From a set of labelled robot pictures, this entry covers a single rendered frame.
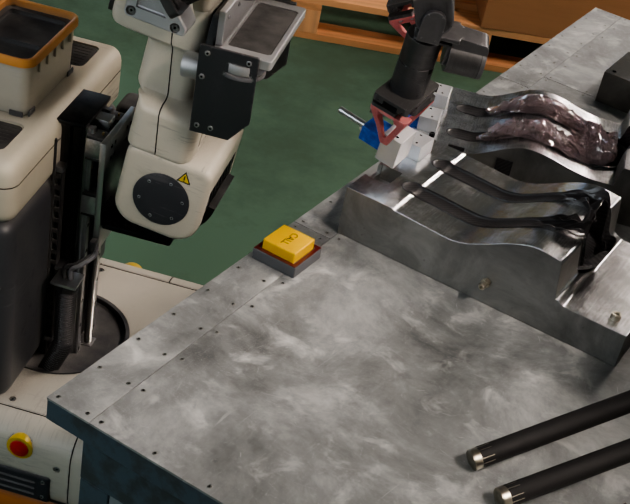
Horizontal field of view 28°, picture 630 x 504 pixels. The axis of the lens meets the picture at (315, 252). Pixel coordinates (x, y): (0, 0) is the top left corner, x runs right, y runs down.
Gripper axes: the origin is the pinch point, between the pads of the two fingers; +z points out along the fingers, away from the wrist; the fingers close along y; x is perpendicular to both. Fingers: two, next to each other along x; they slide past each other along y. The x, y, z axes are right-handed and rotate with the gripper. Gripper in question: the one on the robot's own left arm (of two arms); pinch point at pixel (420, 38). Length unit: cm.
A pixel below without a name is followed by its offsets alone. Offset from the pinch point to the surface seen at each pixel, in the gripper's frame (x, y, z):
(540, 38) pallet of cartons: 10, 221, 90
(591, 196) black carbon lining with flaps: -28.4, -32.2, 20.6
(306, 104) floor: 81, 156, 72
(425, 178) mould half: -2.2, -31.4, 12.8
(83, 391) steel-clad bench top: 34, -94, 4
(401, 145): -1.5, -37.1, 3.4
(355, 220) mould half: 8.3, -41.4, 13.3
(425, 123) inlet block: 1.3, -7.7, 13.5
